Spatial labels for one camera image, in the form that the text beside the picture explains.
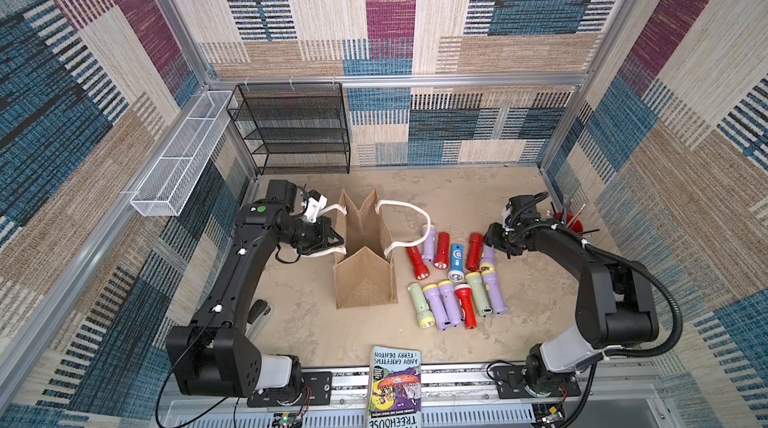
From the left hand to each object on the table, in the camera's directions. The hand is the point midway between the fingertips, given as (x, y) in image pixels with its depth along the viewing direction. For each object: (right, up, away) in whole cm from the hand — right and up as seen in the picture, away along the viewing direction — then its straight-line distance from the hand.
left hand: (343, 241), depth 76 cm
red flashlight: (+21, -11, +13) cm, 27 cm away
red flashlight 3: (+38, -6, +18) cm, 42 cm away
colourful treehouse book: (+13, -35, -5) cm, 37 cm away
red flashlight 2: (+28, -9, +16) cm, 33 cm away
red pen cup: (+68, +3, +15) cm, 70 cm away
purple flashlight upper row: (+24, -4, +20) cm, 32 cm away
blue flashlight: (+32, -11, +13) cm, 36 cm away
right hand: (+44, -4, +17) cm, 47 cm away
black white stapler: (-23, -21, +5) cm, 32 cm away
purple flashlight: (+41, -16, +10) cm, 45 cm away
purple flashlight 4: (+42, -8, +15) cm, 45 cm away
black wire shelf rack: (-22, +36, +33) cm, 53 cm away
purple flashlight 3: (+24, -16, +9) cm, 30 cm away
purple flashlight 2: (+28, -16, +10) cm, 34 cm away
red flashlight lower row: (+33, -16, +9) cm, 38 cm away
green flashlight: (+37, -13, +12) cm, 41 cm away
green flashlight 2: (+21, -21, +5) cm, 30 cm away
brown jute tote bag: (+5, -8, 0) cm, 10 cm away
